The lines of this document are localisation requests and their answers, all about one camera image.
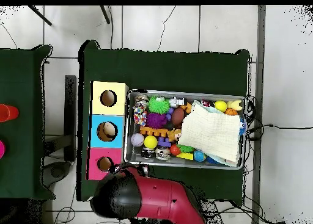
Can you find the cream yellow waffle cloth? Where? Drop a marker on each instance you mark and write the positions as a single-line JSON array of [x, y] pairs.
[[210, 131]]

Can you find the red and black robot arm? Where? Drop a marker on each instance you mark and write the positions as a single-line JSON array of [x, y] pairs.
[[159, 197]]

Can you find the wooden box with three holes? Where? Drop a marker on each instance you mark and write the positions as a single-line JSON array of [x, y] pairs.
[[117, 106]]

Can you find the purple spiky ball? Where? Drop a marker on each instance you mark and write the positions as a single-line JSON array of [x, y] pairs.
[[156, 120]]

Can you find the green spiky ball with eyes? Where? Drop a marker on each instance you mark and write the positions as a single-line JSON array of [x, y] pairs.
[[159, 105]]

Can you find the brown toy football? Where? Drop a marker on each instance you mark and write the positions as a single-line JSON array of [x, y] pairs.
[[177, 116]]

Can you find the yellow smooth ball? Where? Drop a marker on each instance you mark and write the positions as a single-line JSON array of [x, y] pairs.
[[220, 105], [150, 142]]

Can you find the small brown teddy bear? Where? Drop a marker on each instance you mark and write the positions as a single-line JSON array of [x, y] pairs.
[[174, 135]]

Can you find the pale lavender ball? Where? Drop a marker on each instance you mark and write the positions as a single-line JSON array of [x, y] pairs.
[[137, 139]]

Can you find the orange red ball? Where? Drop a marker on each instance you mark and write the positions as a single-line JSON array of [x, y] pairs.
[[175, 149]]

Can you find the dark green tablecloth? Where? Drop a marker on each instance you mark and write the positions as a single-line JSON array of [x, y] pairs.
[[159, 70]]

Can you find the mint green waffle cloth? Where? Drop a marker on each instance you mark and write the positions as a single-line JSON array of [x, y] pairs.
[[211, 109]]

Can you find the grey round stand base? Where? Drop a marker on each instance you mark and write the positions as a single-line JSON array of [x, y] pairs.
[[57, 172]]

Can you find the black tripod leg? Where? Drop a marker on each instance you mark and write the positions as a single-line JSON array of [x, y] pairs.
[[40, 15], [105, 14]]

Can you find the dark green side table cloth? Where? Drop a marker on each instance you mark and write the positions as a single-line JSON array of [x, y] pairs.
[[22, 87]]

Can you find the orange plastic cup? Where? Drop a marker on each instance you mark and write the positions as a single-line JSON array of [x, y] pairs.
[[8, 113]]

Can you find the pink plastic cup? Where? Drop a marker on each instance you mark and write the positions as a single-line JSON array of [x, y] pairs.
[[2, 149]]

